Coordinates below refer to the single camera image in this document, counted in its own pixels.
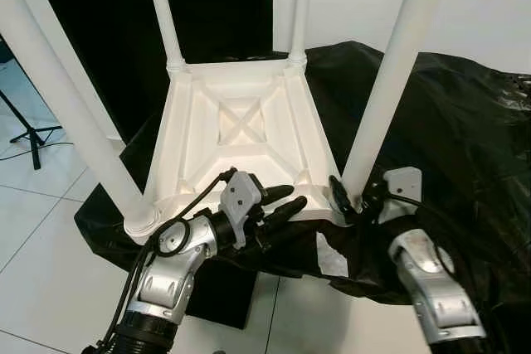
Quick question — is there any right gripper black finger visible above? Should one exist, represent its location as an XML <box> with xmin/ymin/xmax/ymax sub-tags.
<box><xmin>329</xmin><ymin>175</ymin><xmax>358</xmax><ymax>222</ymax></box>

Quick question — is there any black plastic table cover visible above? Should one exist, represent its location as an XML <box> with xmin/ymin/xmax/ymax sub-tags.
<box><xmin>75</xmin><ymin>39</ymin><xmax>531</xmax><ymax>309</ymax></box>

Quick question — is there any black door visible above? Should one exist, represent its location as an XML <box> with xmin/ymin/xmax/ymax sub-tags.
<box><xmin>25</xmin><ymin>0</ymin><xmax>275</xmax><ymax>143</ymax></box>

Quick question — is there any black tripod stand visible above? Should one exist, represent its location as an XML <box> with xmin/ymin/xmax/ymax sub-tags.
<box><xmin>0</xmin><ymin>93</ymin><xmax>63</xmax><ymax>171</ymax></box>

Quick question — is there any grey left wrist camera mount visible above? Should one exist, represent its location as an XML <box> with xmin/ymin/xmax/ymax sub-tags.
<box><xmin>218</xmin><ymin>170</ymin><xmax>266</xmax><ymax>249</ymax></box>

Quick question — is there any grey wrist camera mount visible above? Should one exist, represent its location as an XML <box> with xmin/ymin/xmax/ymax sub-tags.
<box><xmin>378</xmin><ymin>167</ymin><xmax>424</xmax><ymax>224</ymax></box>
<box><xmin>218</xmin><ymin>170</ymin><xmax>266</xmax><ymax>249</ymax></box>

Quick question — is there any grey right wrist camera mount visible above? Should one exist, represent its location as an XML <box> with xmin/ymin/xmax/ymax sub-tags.
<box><xmin>378</xmin><ymin>167</ymin><xmax>424</xmax><ymax>224</ymax></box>

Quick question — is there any thin black floor cable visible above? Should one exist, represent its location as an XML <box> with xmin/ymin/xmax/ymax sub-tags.
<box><xmin>0</xmin><ymin>140</ymin><xmax>76</xmax><ymax>160</ymax></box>

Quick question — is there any glass panel black frame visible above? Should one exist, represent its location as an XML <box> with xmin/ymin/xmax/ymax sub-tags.
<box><xmin>0</xmin><ymin>35</ymin><xmax>67</xmax><ymax>135</ymax></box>

